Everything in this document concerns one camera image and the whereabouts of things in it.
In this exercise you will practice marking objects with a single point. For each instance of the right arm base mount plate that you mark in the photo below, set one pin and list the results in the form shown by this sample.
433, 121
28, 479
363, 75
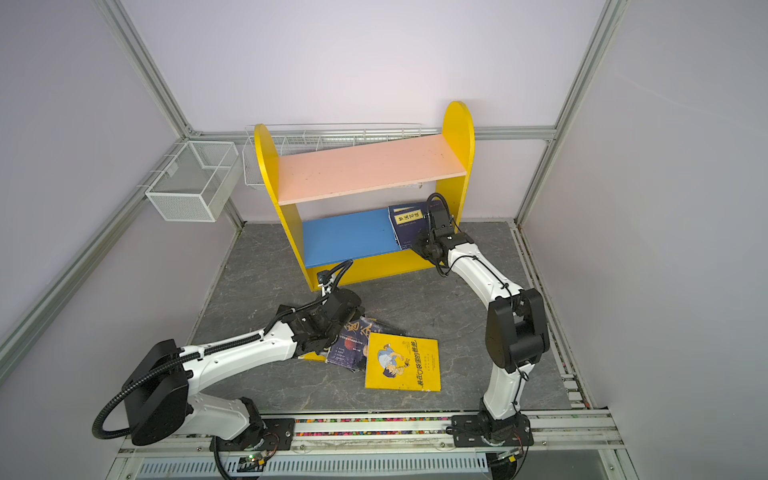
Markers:
480, 431

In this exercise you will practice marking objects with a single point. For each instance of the white mesh box basket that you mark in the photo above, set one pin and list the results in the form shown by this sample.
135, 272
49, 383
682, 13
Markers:
197, 182

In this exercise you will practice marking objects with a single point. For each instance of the dark purple book red circle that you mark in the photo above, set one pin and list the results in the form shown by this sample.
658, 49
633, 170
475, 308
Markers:
350, 351

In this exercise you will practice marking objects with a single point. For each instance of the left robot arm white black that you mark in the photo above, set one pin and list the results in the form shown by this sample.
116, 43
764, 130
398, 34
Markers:
166, 394

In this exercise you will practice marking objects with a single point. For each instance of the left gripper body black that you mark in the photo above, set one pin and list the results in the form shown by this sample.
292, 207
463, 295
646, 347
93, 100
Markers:
334, 336

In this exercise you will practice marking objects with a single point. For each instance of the white wire rack basket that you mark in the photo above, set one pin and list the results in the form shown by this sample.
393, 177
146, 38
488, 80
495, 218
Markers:
293, 139

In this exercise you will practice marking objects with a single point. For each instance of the yellow cartoon cover book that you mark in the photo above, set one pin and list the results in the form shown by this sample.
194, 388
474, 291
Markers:
402, 363

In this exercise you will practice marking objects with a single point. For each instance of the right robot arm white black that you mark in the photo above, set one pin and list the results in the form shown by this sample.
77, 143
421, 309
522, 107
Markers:
516, 332

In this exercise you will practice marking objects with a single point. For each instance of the aluminium rail with colourful strip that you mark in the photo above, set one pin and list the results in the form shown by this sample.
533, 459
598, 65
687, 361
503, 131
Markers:
347, 433

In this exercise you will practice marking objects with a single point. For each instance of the thin yellow book underneath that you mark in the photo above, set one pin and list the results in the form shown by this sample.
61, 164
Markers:
311, 356

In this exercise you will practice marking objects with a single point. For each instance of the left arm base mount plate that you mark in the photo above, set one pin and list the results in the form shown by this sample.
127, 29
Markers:
276, 434

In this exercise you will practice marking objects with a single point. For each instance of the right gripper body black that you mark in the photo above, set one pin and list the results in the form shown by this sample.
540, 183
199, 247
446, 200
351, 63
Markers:
426, 246

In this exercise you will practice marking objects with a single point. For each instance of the yellow shelf with pink and blue boards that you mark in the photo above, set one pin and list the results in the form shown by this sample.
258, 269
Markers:
366, 237

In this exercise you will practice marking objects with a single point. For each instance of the white vent grille panel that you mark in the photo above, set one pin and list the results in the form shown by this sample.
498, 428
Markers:
315, 466

